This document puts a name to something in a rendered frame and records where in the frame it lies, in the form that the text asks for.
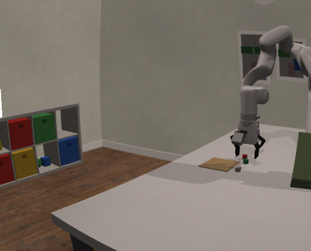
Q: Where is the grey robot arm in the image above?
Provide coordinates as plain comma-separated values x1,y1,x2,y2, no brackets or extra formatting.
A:
232,25,311,146

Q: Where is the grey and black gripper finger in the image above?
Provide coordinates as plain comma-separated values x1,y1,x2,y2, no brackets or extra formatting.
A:
254,134,266,159
234,144,240,156

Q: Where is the brown square mat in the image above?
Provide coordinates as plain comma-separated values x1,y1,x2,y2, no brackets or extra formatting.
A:
198,157,240,172

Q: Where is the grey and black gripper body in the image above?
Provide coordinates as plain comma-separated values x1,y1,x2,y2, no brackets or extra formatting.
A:
237,119,259,145

